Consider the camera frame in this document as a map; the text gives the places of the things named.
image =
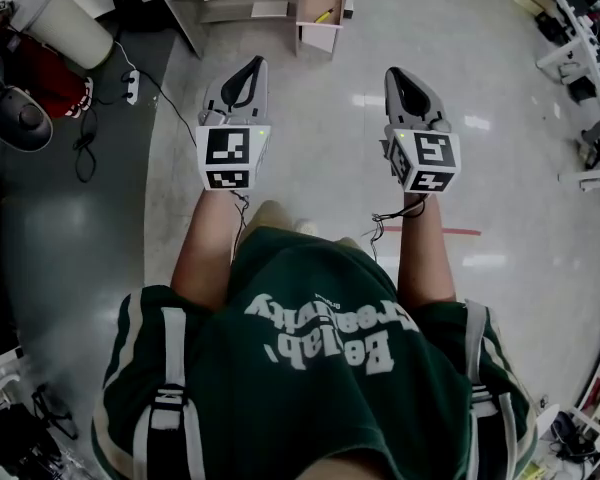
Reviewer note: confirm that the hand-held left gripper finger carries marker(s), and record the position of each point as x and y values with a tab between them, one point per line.
219	87
261	88

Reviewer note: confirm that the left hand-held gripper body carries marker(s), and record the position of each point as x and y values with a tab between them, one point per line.
227	153

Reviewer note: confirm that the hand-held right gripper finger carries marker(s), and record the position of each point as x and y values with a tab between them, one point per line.
391	98
425	95

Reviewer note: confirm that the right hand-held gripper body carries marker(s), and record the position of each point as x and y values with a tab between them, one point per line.
427	158

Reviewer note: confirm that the yellow screwdriver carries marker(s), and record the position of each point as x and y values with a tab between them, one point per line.
325	15

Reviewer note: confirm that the pink wooden drawer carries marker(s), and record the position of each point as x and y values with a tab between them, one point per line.
320	5

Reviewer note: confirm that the person's right forearm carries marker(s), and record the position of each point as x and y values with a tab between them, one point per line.
425	258

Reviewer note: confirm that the person's left forearm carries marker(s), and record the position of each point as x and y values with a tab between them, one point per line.
205	253

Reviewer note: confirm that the beige shoe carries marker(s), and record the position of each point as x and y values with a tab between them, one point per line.
270	215
306	226

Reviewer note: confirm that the red floor tape strip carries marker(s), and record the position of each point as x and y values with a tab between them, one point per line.
460	231

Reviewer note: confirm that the white power strip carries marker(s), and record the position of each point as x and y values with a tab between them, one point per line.
131	85

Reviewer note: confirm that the white ribbed waste bin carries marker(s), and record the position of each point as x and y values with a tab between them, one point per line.
70	28

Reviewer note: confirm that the red cloth bag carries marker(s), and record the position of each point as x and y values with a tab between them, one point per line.
50	78

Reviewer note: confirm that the black round fan base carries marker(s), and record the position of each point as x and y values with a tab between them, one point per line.
20	120

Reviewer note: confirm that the green printed shirt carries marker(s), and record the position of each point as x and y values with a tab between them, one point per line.
300	368

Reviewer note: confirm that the white storage shelf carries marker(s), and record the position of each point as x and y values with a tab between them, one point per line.
595	408

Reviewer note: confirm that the black tripod stand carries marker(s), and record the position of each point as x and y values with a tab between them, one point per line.
25	433

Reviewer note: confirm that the white frame workbench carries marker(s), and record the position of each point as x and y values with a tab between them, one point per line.
587	48

